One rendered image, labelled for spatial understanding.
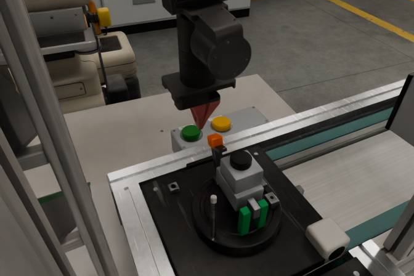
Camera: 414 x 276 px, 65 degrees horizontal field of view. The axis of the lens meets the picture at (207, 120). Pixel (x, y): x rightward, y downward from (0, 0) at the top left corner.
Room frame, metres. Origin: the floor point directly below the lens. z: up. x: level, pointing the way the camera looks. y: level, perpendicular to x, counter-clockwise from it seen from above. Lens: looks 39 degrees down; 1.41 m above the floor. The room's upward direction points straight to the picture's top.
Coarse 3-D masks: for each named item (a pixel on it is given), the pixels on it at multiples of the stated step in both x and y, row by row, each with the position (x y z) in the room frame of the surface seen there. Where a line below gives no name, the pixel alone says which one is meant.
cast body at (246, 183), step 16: (224, 160) 0.32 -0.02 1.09; (240, 160) 0.31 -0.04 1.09; (224, 176) 0.31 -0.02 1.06; (240, 176) 0.29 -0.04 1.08; (256, 176) 0.29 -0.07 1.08; (224, 192) 0.30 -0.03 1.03; (240, 192) 0.28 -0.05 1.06; (256, 192) 0.29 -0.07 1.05; (240, 208) 0.28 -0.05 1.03; (256, 208) 0.27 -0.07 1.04
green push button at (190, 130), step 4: (184, 128) 0.52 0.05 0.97; (188, 128) 0.52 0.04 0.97; (192, 128) 0.52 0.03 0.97; (196, 128) 0.52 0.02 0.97; (184, 132) 0.51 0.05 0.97; (188, 132) 0.51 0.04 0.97; (192, 132) 0.51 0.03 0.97; (196, 132) 0.51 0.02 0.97; (200, 132) 0.51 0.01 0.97; (184, 136) 0.50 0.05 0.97; (188, 136) 0.50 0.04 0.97; (192, 136) 0.50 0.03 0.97; (196, 136) 0.50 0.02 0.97
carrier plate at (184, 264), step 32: (256, 160) 0.43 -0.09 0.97; (160, 192) 0.35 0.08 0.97; (192, 192) 0.35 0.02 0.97; (288, 192) 0.35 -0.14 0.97; (160, 224) 0.29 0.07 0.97; (192, 224) 0.29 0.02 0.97; (288, 224) 0.29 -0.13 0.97; (192, 256) 0.24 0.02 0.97; (224, 256) 0.24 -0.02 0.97; (256, 256) 0.24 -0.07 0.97; (288, 256) 0.24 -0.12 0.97; (320, 256) 0.24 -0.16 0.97
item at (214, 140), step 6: (210, 138) 0.38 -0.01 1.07; (216, 138) 0.38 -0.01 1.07; (210, 144) 0.37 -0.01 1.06; (216, 144) 0.37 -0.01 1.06; (222, 144) 0.38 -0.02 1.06; (216, 150) 0.36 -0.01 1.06; (222, 150) 0.36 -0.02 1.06; (216, 156) 0.37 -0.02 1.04; (222, 156) 0.37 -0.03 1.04; (216, 162) 0.36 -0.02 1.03
